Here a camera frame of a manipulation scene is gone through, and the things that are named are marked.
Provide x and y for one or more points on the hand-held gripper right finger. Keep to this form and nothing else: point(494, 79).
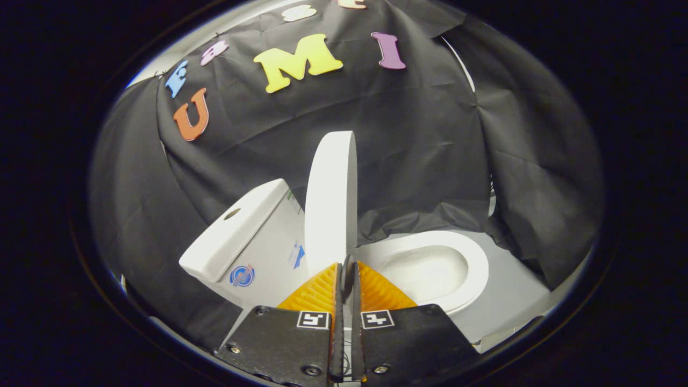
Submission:
point(356, 349)

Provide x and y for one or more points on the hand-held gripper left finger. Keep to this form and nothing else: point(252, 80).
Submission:
point(337, 349)

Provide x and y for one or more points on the black backdrop cloth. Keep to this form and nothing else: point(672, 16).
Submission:
point(419, 134)

